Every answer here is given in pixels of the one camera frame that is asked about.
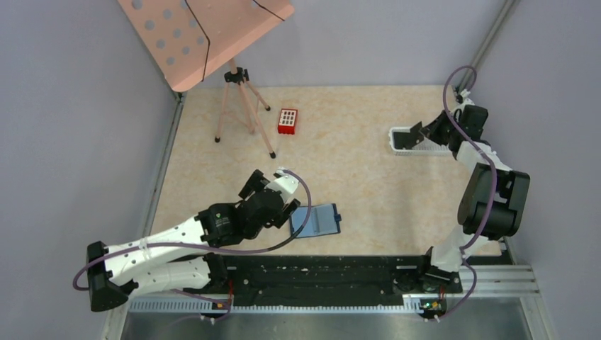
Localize dark blue leather card holder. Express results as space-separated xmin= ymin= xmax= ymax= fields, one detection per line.
xmin=289 ymin=203 xmax=342 ymax=238

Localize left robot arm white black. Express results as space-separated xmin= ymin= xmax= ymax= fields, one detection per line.
xmin=72 ymin=168 xmax=308 ymax=312

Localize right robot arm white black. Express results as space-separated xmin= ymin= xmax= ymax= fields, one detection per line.
xmin=388 ymin=103 xmax=530 ymax=293

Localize black card in basket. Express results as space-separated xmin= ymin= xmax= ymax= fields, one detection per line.
xmin=392 ymin=131 xmax=415 ymax=151

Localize white plastic slotted basket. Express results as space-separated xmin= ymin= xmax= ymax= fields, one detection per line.
xmin=388 ymin=126 xmax=451 ymax=156

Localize red box with white grid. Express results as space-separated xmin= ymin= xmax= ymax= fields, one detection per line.
xmin=277 ymin=108 xmax=298 ymax=135

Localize pink tripod stand legs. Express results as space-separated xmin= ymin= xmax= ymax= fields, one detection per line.
xmin=214 ymin=58 xmax=276 ymax=159

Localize pink perforated music stand desk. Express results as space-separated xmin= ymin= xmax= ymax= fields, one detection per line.
xmin=119 ymin=0 xmax=295 ymax=92

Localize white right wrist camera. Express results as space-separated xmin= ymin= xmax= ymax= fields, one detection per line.
xmin=455 ymin=89 xmax=474 ymax=106

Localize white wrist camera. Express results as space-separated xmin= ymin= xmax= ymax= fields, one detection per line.
xmin=455 ymin=89 xmax=474 ymax=106
xmin=272 ymin=166 xmax=298 ymax=200

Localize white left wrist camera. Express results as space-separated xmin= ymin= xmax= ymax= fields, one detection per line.
xmin=272 ymin=166 xmax=298 ymax=200

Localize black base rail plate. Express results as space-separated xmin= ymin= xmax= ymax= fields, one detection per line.
xmin=183 ymin=254 xmax=451 ymax=311

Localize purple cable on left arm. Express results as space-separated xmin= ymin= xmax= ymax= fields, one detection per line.
xmin=72 ymin=169 xmax=313 ymax=292

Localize black cord on music stand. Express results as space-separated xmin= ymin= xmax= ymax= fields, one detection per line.
xmin=184 ymin=0 xmax=286 ymax=83

